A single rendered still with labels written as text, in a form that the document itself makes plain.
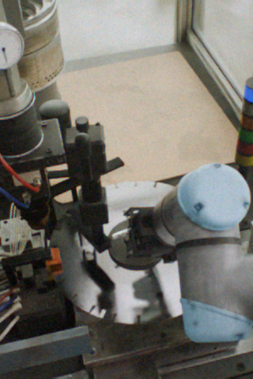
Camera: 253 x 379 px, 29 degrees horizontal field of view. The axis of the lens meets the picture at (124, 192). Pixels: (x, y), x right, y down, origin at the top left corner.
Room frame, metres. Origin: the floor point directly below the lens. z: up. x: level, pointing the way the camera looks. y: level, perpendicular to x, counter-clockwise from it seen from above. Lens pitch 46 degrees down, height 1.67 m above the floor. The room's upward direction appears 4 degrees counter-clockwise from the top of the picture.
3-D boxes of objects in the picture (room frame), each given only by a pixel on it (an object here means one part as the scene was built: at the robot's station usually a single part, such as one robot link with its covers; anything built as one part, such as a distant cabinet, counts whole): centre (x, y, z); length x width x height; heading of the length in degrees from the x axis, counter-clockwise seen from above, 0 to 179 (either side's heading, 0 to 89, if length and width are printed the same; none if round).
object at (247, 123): (0.75, -0.26, 1.08); 0.05 x 0.04 x 0.03; 10
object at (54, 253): (0.53, 0.18, 0.95); 0.10 x 0.03 x 0.07; 100
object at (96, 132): (0.52, 0.05, 1.17); 0.06 x 0.05 x 0.20; 91
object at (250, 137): (0.75, -0.26, 1.05); 0.05 x 0.04 x 0.03; 10
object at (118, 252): (0.56, -0.02, 0.96); 0.11 x 0.11 x 0.03
